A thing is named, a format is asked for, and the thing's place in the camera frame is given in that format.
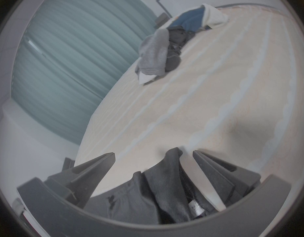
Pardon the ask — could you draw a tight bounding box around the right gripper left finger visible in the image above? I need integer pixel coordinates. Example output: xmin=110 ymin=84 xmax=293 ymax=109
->
xmin=45 ymin=153 xmax=116 ymax=208

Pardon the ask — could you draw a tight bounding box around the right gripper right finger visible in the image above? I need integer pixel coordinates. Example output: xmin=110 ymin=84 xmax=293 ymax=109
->
xmin=193 ymin=150 xmax=261 ymax=210

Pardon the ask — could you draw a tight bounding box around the black T-shirt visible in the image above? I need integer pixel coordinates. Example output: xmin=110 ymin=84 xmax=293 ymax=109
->
xmin=84 ymin=147 xmax=216 ymax=225

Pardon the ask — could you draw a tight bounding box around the bed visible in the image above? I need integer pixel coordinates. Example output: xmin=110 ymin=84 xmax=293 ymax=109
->
xmin=74 ymin=0 xmax=304 ymax=207

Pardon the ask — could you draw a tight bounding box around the blue-green curtain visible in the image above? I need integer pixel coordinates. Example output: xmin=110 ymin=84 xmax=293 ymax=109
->
xmin=24 ymin=0 xmax=158 ymax=100
xmin=10 ymin=40 xmax=105 ymax=146

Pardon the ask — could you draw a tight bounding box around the white garment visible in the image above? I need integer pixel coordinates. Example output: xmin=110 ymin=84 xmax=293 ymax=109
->
xmin=138 ymin=72 xmax=157 ymax=85

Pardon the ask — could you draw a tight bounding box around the light grey garment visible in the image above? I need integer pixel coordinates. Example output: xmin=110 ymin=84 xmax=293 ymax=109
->
xmin=135 ymin=29 xmax=170 ymax=75

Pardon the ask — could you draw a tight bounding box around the black garment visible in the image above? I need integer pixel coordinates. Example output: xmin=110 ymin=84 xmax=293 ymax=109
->
xmin=165 ymin=26 xmax=195 ymax=72

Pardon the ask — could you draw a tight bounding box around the dark blue garment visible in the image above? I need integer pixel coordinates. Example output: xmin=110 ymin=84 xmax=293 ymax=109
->
xmin=170 ymin=8 xmax=207 ymax=33

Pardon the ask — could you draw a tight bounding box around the white knitted sweater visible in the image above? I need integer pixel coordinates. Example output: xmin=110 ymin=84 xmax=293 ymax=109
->
xmin=202 ymin=3 xmax=229 ymax=29

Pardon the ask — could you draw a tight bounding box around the grey bedside table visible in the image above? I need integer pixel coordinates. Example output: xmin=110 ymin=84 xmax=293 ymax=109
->
xmin=154 ymin=13 xmax=170 ymax=29

